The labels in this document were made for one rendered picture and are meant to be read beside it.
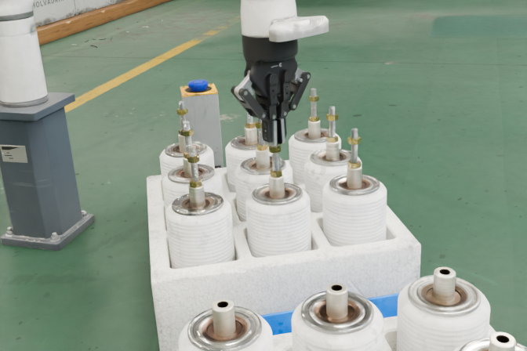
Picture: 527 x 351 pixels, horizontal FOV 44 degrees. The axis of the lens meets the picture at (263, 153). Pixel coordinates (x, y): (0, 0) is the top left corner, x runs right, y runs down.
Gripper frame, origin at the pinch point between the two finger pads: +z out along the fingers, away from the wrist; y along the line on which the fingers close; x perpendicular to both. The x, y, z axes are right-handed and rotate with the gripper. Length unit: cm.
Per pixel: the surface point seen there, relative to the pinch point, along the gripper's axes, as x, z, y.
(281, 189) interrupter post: 1.1, 8.7, 0.1
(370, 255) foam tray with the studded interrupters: 12.4, 17.7, -6.5
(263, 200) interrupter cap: 0.4, 9.7, 3.1
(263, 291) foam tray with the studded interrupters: 4.8, 21.0, 7.4
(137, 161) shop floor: -89, 35, -22
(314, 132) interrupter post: -14.1, 9.0, -20.8
